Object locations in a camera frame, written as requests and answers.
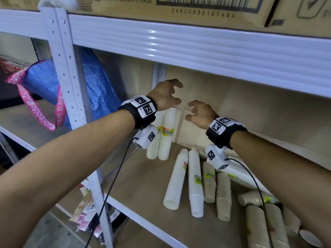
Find pile of plastic snack packets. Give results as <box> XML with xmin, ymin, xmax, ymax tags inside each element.
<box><xmin>69</xmin><ymin>185</ymin><xmax>121</xmax><ymax>244</ymax></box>

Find blue bag with pink straps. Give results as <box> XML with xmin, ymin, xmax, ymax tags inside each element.
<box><xmin>6</xmin><ymin>46</ymin><xmax>122</xmax><ymax>131</ymax></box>

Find white metal shelving rack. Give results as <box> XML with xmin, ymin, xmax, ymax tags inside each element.
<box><xmin>0</xmin><ymin>0</ymin><xmax>331</xmax><ymax>248</ymax></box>

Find black camera cable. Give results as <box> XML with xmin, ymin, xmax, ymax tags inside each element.
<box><xmin>227</xmin><ymin>158</ymin><xmax>274</xmax><ymax>248</ymax></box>
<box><xmin>84</xmin><ymin>137</ymin><xmax>138</xmax><ymax>248</ymax></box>

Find red patterned packet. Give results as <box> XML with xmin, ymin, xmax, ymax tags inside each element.
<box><xmin>0</xmin><ymin>55</ymin><xmax>32</xmax><ymax>75</ymax></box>

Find white paper cup sleeve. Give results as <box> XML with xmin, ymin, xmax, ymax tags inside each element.
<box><xmin>163</xmin><ymin>148</ymin><xmax>189</xmax><ymax>211</ymax></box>
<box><xmin>206</xmin><ymin>155</ymin><xmax>272</xmax><ymax>197</ymax></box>
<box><xmin>157</xmin><ymin>107</ymin><xmax>177</xmax><ymax>161</ymax></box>
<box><xmin>146</xmin><ymin>111</ymin><xmax>164</xmax><ymax>160</ymax></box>
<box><xmin>188</xmin><ymin>149</ymin><xmax>205</xmax><ymax>218</ymax></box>

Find pile of brown cup sleeves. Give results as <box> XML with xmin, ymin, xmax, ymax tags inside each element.
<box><xmin>191</xmin><ymin>146</ymin><xmax>324</xmax><ymax>248</ymax></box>

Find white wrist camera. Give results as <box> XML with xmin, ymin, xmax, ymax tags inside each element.
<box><xmin>133</xmin><ymin>124</ymin><xmax>159</xmax><ymax>150</ymax></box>
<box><xmin>205</xmin><ymin>144</ymin><xmax>231</xmax><ymax>170</ymax></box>

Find person's right forearm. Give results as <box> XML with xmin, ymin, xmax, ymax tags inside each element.
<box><xmin>230</xmin><ymin>130</ymin><xmax>331</xmax><ymax>246</ymax></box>

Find person's left hand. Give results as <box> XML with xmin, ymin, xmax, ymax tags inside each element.
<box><xmin>147</xmin><ymin>79</ymin><xmax>183</xmax><ymax>111</ymax></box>

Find person's left forearm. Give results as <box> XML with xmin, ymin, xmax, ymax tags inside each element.
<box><xmin>0</xmin><ymin>110</ymin><xmax>136</xmax><ymax>248</ymax></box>

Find black marker wristband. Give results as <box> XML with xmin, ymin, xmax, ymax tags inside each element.
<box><xmin>118</xmin><ymin>95</ymin><xmax>158</xmax><ymax>130</ymax></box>
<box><xmin>206</xmin><ymin>116</ymin><xmax>248</xmax><ymax>149</ymax></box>

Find person's right hand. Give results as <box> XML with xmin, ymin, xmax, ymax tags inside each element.
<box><xmin>185</xmin><ymin>100</ymin><xmax>219</xmax><ymax>130</ymax></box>

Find large barcode cardboard box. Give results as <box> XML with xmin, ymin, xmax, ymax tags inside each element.
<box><xmin>0</xmin><ymin>0</ymin><xmax>278</xmax><ymax>29</ymax></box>

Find white plastic hook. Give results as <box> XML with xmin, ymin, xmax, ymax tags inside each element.
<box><xmin>38</xmin><ymin>0</ymin><xmax>81</xmax><ymax>12</ymax></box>

